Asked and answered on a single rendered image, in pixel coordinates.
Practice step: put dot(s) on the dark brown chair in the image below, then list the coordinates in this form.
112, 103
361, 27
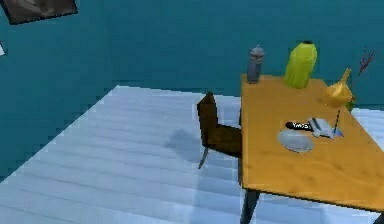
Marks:
213, 128

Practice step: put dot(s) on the grey spray bottle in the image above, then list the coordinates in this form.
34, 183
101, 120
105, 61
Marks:
255, 65

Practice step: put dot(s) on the black remote control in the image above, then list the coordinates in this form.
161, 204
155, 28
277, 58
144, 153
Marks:
297, 126

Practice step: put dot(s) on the grey round plate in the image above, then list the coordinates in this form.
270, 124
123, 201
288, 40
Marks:
295, 141

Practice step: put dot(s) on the yellow-green vase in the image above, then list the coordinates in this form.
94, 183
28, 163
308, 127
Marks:
301, 66

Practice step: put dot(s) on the orange wooden table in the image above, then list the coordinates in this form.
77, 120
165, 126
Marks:
300, 166

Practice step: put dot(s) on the thin dark pencil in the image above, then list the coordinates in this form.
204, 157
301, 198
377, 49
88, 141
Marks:
336, 121

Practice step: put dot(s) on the red twig house plant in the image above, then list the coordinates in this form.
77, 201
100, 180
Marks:
365, 65

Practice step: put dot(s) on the dark framed wall picture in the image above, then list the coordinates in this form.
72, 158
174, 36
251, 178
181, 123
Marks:
36, 10

